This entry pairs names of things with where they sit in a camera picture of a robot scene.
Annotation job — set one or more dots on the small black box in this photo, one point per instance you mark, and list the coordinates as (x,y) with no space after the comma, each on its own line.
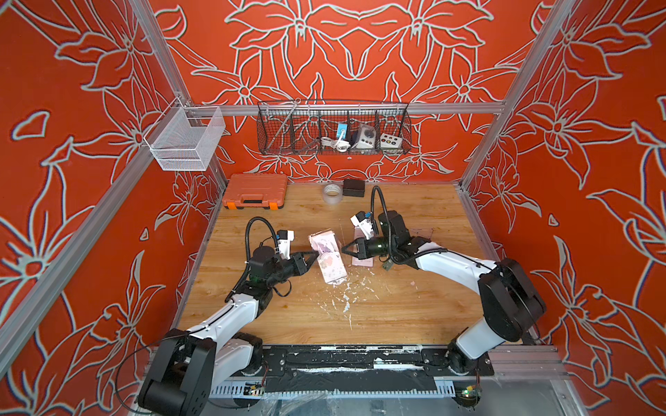
(354,188)

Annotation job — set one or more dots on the black wire wall basket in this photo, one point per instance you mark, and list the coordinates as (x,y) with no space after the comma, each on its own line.
(301,127)

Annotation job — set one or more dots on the pink banknote bundle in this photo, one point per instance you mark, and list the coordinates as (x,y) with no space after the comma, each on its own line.
(329,257)

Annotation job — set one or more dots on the pink ruler set pouch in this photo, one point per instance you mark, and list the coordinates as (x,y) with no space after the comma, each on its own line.
(364,258)

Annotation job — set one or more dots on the clear plastic wall bin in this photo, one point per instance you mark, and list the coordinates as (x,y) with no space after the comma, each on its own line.
(179,146)

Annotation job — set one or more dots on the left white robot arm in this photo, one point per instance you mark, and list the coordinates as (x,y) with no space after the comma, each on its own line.
(189,362)

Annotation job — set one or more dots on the orange plastic tool case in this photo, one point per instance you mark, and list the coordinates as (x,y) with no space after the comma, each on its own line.
(256,190)

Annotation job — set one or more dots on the white button box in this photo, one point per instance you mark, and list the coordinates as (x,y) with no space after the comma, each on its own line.
(390,142)

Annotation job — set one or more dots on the blue small box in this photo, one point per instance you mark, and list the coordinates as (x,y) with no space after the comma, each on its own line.
(341,132)

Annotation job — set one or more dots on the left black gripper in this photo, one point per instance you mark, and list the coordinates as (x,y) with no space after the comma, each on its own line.
(298,265)

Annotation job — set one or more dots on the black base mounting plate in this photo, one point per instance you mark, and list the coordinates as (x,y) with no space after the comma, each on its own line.
(429,359)

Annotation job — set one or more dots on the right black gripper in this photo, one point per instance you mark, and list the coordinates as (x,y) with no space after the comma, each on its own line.
(363,249)

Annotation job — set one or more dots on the white cable duct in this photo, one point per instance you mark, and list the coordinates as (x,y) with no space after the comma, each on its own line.
(247,390)

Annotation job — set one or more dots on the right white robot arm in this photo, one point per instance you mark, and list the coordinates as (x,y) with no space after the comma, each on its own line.
(510,302)

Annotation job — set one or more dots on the clear triangle ruler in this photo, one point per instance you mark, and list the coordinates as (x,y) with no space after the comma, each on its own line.
(423,233)

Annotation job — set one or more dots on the clear tape roll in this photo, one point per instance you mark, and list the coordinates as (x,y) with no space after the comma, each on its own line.
(332,194)

